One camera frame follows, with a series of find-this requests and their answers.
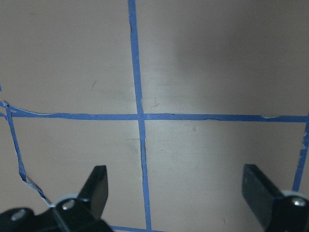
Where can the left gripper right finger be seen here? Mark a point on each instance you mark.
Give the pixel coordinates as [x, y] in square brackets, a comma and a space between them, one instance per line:
[260, 194]

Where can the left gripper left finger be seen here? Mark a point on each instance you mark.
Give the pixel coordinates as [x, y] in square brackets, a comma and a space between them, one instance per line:
[94, 193]

